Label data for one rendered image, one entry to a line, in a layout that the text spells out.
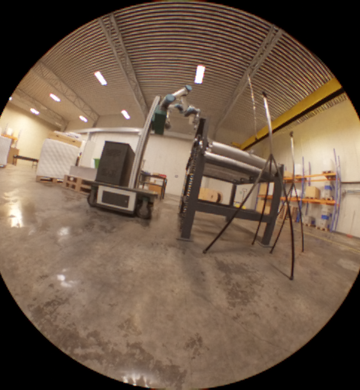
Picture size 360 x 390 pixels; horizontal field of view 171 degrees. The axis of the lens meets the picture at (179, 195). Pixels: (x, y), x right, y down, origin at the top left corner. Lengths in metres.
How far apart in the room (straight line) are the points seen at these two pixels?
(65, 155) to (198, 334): 3.82
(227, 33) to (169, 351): 8.58
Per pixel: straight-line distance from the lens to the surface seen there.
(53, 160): 3.70
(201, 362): 0.42
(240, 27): 8.24
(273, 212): 1.44
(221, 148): 1.12
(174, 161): 12.00
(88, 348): 0.42
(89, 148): 4.54
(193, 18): 8.13
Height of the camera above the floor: 0.40
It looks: 2 degrees down
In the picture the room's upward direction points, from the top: 11 degrees clockwise
